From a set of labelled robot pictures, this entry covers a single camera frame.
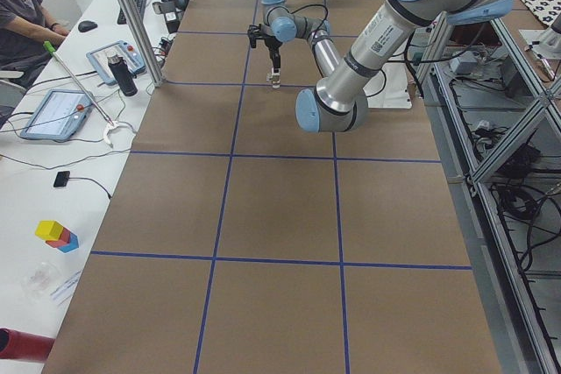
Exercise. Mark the clear plastic bag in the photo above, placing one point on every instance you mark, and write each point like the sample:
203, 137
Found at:
40, 281

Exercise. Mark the black water bottle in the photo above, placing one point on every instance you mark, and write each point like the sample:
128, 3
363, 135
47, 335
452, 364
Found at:
122, 75

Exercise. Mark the aluminium frame post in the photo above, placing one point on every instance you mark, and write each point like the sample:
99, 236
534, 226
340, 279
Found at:
143, 42

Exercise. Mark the blue teach pendant near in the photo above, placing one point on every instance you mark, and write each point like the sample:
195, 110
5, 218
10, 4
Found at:
59, 116

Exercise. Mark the reach grabber stick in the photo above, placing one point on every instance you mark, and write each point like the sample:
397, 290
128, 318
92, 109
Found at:
111, 124

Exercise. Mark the blue wooden block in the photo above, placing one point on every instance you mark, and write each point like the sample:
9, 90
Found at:
71, 242

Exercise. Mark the red cylinder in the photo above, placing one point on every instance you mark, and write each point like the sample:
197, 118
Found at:
23, 346

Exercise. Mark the small black box device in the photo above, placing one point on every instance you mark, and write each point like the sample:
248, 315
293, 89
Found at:
61, 179

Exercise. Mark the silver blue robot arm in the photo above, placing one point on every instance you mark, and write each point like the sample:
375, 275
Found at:
338, 102

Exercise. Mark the white PPR valve with metal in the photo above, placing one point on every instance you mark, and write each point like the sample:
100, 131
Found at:
274, 77

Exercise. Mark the yellow wooden block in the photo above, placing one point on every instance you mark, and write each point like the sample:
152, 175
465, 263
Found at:
45, 227

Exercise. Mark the black computer mouse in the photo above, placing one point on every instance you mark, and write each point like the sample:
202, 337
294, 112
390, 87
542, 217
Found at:
86, 26

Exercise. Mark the blue teach pendant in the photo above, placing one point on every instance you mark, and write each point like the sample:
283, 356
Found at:
59, 116
112, 53

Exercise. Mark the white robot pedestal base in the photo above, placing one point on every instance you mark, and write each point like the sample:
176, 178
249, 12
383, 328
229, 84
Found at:
389, 88

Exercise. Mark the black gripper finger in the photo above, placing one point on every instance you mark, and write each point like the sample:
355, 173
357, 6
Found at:
276, 59

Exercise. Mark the blue teach pendant far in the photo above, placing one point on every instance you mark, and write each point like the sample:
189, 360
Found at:
112, 53

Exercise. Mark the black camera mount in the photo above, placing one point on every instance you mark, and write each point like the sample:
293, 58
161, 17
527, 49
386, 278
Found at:
254, 34

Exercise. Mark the seated person in grey shirt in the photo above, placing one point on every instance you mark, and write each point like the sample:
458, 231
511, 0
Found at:
25, 26

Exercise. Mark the aluminium frame rack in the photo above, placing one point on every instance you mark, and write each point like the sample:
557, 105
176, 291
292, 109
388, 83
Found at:
494, 97

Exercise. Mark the red wooden block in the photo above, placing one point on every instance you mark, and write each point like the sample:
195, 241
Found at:
59, 238

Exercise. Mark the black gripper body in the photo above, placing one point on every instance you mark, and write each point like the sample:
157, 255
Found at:
273, 45

